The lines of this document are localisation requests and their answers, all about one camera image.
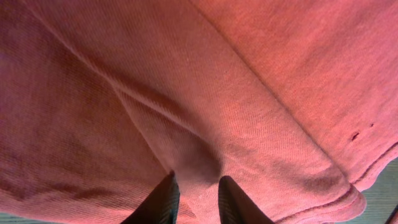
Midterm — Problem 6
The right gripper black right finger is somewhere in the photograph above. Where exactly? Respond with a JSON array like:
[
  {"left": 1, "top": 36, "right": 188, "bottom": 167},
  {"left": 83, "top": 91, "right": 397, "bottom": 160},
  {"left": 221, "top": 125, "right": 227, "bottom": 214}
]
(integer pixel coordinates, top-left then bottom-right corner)
[{"left": 218, "top": 175, "right": 274, "bottom": 224}]

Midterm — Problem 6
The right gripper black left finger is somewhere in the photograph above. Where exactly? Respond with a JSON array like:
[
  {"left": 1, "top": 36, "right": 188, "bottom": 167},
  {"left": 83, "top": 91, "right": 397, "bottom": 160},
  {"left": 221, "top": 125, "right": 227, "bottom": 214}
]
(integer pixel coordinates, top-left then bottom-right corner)
[{"left": 121, "top": 171, "right": 180, "bottom": 224}]

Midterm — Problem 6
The orange printed t-shirt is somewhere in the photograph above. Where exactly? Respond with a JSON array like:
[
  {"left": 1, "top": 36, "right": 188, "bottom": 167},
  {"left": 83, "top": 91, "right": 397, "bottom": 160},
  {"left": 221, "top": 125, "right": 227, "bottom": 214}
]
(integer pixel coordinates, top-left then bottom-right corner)
[{"left": 1, "top": 0, "right": 397, "bottom": 223}]

